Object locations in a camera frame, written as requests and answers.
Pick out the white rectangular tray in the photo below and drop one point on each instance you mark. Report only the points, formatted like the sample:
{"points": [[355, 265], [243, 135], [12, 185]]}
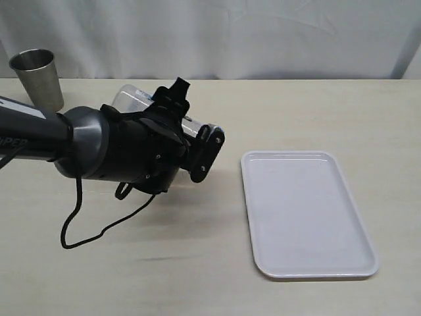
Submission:
{"points": [[303, 220]]}

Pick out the white backdrop curtain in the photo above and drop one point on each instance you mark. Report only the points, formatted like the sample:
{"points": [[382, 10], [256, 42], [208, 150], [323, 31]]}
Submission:
{"points": [[218, 39]]}

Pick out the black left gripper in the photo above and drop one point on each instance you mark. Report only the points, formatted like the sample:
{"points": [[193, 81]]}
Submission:
{"points": [[167, 146]]}

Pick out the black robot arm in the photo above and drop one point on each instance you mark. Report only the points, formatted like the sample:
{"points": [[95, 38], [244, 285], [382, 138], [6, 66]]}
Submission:
{"points": [[144, 149]]}

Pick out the stainless steel cup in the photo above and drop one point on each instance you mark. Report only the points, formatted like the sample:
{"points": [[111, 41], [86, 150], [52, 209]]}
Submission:
{"points": [[36, 70]]}

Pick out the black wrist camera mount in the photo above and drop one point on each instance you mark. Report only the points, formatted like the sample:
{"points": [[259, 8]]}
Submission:
{"points": [[203, 151]]}

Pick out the tall translucent plastic container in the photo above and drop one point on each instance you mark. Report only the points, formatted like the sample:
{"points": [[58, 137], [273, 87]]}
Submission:
{"points": [[130, 99]]}

